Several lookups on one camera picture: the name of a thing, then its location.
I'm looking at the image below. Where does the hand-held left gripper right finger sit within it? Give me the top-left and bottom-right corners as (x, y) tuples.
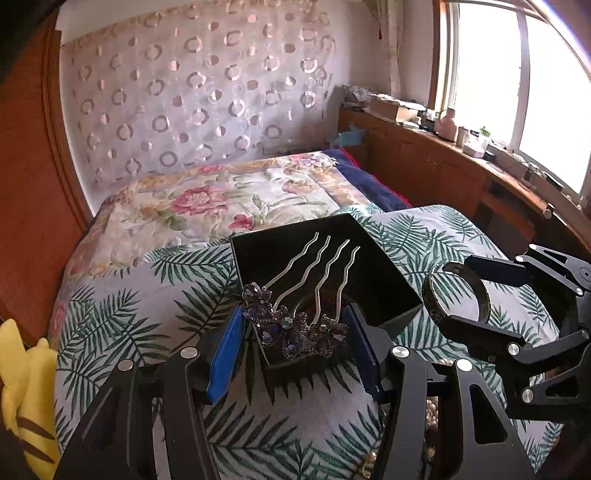
(344, 302), (542, 480)

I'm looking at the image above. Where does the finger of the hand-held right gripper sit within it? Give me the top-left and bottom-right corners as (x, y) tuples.
(438, 315), (591, 420)
(464, 246), (591, 298)

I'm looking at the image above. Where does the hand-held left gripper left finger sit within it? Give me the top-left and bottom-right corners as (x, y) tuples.
(54, 306), (245, 480)

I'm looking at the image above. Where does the dark bangle bracelet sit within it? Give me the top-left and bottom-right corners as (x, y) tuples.
(422, 261), (491, 330)

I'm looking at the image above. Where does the purple rhinestone flower hair comb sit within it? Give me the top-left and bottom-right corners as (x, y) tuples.
(242, 232), (362, 360)

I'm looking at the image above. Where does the black square box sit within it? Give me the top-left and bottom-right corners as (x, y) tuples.
(230, 213), (423, 400)

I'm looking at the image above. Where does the green leaf print blanket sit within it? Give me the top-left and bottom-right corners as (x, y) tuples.
(54, 203), (566, 480)

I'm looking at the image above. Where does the wooden windowsill cabinet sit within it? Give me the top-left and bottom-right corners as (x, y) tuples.
(337, 106), (591, 259)

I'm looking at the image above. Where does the navy blue blanket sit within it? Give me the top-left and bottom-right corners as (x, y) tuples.
(323, 148), (414, 213)

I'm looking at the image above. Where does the pink bottle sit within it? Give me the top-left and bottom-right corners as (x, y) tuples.
(436, 107), (459, 139)

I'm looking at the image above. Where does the floral quilt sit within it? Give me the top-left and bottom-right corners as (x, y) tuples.
(48, 150), (384, 352)

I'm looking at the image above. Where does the cardboard box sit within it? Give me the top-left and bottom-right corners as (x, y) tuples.
(369, 98), (420, 123)

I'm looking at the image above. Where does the yellow plush toy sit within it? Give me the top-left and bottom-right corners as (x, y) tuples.
(0, 318), (63, 472)

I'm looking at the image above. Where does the blue paper piece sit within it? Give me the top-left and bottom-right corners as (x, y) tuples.
(327, 126), (366, 149)

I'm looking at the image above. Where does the window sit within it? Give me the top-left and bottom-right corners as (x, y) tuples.
(434, 0), (591, 208)

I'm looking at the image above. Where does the wooden headboard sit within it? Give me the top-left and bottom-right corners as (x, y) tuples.
(0, 18), (95, 347)

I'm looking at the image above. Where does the white lace curtain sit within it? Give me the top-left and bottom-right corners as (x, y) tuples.
(365, 0), (445, 100)

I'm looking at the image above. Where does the circle pattern curtain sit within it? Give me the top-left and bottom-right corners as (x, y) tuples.
(60, 0), (343, 200)

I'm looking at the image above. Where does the pearl necklace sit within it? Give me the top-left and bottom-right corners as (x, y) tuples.
(422, 399), (446, 462)

